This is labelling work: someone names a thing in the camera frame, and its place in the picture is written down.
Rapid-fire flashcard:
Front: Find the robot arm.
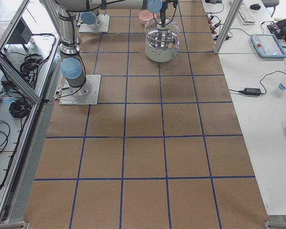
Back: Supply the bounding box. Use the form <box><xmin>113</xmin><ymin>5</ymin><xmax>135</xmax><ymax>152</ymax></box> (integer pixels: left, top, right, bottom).
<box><xmin>56</xmin><ymin>0</ymin><xmax>178</xmax><ymax>100</ymax></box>
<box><xmin>80</xmin><ymin>10</ymin><xmax>101</xmax><ymax>25</ymax></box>

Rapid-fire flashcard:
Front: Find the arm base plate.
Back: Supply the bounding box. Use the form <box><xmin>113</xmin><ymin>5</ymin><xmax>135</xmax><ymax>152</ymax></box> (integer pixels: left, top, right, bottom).
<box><xmin>59</xmin><ymin>74</ymin><xmax>101</xmax><ymax>105</ymax></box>
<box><xmin>79</xmin><ymin>14</ymin><xmax>110</xmax><ymax>33</ymax></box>

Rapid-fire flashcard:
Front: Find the white keyboard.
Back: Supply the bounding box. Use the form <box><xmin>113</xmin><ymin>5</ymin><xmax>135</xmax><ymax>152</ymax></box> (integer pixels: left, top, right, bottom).
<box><xmin>237</xmin><ymin>3</ymin><xmax>256</xmax><ymax>25</ymax></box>

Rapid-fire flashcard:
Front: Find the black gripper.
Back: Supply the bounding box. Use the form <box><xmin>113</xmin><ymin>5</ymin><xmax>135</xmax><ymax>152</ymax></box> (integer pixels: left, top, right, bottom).
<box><xmin>160</xmin><ymin>4</ymin><xmax>167</xmax><ymax>24</ymax></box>

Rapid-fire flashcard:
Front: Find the pale green cooking pot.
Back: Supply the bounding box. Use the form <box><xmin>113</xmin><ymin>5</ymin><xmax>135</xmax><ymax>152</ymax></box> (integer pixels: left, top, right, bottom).
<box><xmin>145</xmin><ymin>30</ymin><xmax>179</xmax><ymax>62</ymax></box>

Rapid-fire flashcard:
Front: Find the brown egg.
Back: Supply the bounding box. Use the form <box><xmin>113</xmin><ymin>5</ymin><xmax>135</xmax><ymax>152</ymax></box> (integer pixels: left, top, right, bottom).
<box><xmin>168</xmin><ymin>42</ymin><xmax>174</xmax><ymax>48</ymax></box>

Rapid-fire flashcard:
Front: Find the teach pendant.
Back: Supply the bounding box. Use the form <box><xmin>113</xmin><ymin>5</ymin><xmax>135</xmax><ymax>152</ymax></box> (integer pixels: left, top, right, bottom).
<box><xmin>250</xmin><ymin>34</ymin><xmax>286</xmax><ymax>59</ymax></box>

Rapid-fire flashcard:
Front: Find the paper cup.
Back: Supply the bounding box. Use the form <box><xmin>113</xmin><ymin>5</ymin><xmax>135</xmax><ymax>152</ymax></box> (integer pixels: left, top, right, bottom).
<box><xmin>278</xmin><ymin>79</ymin><xmax>286</xmax><ymax>91</ymax></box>

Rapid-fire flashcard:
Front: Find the glass pot lid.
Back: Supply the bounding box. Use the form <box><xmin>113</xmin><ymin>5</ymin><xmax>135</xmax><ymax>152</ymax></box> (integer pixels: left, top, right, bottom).
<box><xmin>144</xmin><ymin>19</ymin><xmax>179</xmax><ymax>49</ymax></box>

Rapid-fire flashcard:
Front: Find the aluminium frame post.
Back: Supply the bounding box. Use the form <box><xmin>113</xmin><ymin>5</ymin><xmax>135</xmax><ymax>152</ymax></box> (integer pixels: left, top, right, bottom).
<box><xmin>214</xmin><ymin>0</ymin><xmax>243</xmax><ymax>54</ymax></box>

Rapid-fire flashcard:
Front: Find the pink bowl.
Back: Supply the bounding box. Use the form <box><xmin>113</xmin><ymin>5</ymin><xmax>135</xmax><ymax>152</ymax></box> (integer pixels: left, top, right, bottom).
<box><xmin>139</xmin><ymin>10</ymin><xmax>157</xmax><ymax>25</ymax></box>

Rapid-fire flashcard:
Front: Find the black mouse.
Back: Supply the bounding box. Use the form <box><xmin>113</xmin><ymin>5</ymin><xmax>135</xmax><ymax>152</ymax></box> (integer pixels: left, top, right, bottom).
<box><xmin>250</xmin><ymin>3</ymin><xmax>261</xmax><ymax>10</ymax></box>

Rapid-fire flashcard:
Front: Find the black power adapter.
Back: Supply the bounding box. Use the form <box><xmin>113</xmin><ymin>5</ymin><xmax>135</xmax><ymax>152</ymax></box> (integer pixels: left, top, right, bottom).
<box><xmin>238</xmin><ymin>88</ymin><xmax>263</xmax><ymax>96</ymax></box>

